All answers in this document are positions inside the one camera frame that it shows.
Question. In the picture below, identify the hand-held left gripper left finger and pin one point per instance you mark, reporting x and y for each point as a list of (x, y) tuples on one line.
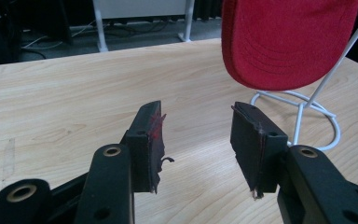
[(146, 146)]

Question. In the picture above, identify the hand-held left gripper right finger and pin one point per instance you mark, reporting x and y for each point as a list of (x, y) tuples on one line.
[(256, 146)]

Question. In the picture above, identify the red baseball cap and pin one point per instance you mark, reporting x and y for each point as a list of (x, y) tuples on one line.
[(286, 40)]

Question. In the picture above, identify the dark equipment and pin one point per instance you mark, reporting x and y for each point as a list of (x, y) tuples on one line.
[(18, 28)]

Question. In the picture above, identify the white desk frame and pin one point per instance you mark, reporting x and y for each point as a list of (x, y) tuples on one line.
[(143, 7)]

